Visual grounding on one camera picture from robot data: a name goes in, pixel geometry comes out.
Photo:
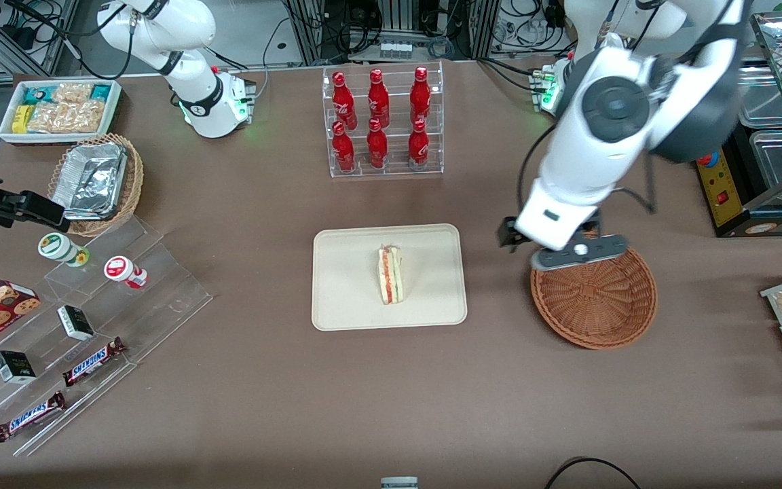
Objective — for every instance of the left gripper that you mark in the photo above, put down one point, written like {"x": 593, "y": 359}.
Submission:
{"x": 508, "y": 234}

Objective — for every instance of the triangular sandwich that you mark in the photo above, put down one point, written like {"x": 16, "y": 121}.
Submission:
{"x": 391, "y": 275}

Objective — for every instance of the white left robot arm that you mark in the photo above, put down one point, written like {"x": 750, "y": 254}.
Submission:
{"x": 601, "y": 142}

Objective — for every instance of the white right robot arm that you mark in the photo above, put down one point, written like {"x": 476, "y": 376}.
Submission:
{"x": 194, "y": 102}

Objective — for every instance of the empty-weave brown wicker basket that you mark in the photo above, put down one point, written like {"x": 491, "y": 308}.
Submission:
{"x": 594, "y": 305}

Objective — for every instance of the aluminium foil tray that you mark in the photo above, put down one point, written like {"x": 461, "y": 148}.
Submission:
{"x": 92, "y": 180}

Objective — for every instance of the cream rectangular serving tray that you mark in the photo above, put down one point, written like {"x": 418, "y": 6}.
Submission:
{"x": 350, "y": 285}

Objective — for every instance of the light wicker basket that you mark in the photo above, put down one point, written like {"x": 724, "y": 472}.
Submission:
{"x": 134, "y": 183}

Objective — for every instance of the green lid yogurt cup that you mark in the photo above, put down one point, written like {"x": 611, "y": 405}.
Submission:
{"x": 58, "y": 246}

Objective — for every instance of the white plastic snack bin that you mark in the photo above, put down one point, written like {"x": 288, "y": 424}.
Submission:
{"x": 4, "y": 132}

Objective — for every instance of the red soda bottle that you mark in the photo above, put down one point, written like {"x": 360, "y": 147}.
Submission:
{"x": 378, "y": 95}
{"x": 377, "y": 146}
{"x": 342, "y": 98}
{"x": 420, "y": 92}
{"x": 419, "y": 146}
{"x": 343, "y": 149}

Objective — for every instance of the clear acrylic bottle rack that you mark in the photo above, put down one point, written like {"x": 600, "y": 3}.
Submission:
{"x": 394, "y": 173}

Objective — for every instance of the small black carton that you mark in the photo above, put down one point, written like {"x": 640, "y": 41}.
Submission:
{"x": 75, "y": 322}
{"x": 14, "y": 367}

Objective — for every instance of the yellow snack packet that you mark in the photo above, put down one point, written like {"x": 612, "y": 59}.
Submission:
{"x": 20, "y": 119}

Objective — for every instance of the red lid yogurt cup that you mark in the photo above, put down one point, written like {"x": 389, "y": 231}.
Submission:
{"x": 121, "y": 269}

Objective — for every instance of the clear bag of crackers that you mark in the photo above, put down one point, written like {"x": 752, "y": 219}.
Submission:
{"x": 72, "y": 93}
{"x": 68, "y": 117}

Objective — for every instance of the teal snack packet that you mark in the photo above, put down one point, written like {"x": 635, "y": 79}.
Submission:
{"x": 36, "y": 95}
{"x": 100, "y": 92}

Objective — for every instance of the Snickers chocolate bar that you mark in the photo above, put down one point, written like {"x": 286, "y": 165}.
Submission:
{"x": 30, "y": 416}
{"x": 92, "y": 362}

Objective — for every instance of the clear acrylic stepped display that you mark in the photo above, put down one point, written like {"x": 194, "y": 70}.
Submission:
{"x": 160, "y": 292}

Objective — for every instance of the white power strip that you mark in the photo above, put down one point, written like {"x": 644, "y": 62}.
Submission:
{"x": 396, "y": 50}

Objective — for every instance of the black food warmer machine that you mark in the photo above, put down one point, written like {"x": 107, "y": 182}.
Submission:
{"x": 730, "y": 204}

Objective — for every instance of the small grey device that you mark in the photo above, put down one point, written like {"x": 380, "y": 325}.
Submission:
{"x": 399, "y": 483}

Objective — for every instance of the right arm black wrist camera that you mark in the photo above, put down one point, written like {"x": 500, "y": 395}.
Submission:
{"x": 24, "y": 207}

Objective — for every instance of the aluminium profile frame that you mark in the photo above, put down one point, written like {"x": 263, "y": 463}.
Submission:
{"x": 309, "y": 30}

